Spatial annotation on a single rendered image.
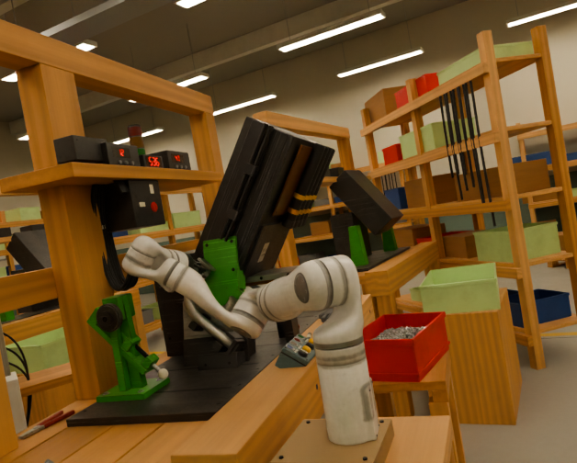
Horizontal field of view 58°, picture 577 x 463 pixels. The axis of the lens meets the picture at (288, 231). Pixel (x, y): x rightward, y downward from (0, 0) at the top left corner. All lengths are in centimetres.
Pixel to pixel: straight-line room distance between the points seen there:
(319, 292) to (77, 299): 89
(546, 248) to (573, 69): 657
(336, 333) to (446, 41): 991
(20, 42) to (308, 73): 1000
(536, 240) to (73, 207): 321
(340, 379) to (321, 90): 1046
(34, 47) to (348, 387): 126
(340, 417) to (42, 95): 120
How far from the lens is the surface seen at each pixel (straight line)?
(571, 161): 967
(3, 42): 163
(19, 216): 982
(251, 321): 130
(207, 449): 107
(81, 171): 150
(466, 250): 447
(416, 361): 150
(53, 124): 166
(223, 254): 165
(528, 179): 406
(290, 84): 1159
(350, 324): 95
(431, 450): 104
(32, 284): 161
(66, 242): 162
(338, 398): 98
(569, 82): 1037
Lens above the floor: 130
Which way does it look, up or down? 1 degrees down
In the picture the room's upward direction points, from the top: 10 degrees counter-clockwise
